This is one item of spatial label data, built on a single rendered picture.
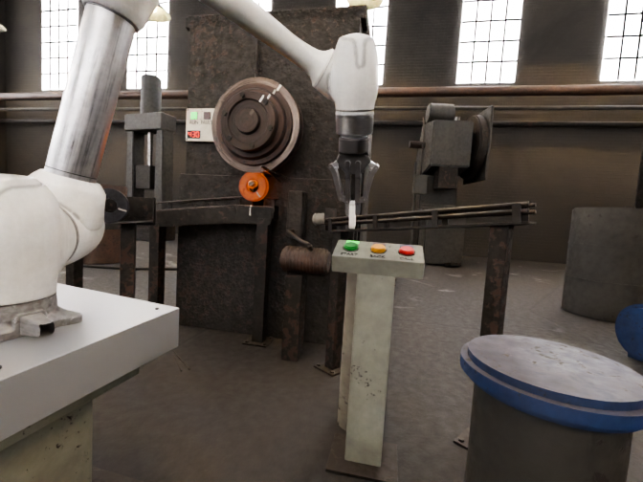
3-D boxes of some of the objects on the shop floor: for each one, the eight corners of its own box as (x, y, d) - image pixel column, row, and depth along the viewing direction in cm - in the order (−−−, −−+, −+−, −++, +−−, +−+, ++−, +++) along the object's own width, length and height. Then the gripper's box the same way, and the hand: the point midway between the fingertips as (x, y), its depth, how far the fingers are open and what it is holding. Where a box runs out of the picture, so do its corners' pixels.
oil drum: (547, 301, 322) (558, 207, 315) (620, 309, 310) (632, 210, 303) (582, 319, 264) (596, 204, 257) (673, 330, 252) (690, 208, 245)
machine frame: (225, 295, 271) (233, 67, 258) (361, 311, 250) (378, 63, 237) (166, 323, 200) (173, 10, 187) (348, 348, 179) (372, -4, 166)
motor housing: (282, 349, 172) (288, 244, 168) (324, 356, 168) (332, 247, 164) (274, 360, 159) (279, 246, 155) (320, 366, 155) (326, 250, 151)
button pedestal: (326, 433, 108) (340, 238, 103) (405, 448, 103) (421, 245, 99) (316, 470, 92) (330, 242, 88) (407, 489, 88) (427, 250, 83)
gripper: (382, 133, 85) (377, 223, 95) (330, 133, 87) (331, 220, 97) (380, 138, 78) (375, 233, 88) (324, 137, 81) (325, 230, 91)
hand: (352, 214), depth 91 cm, fingers closed
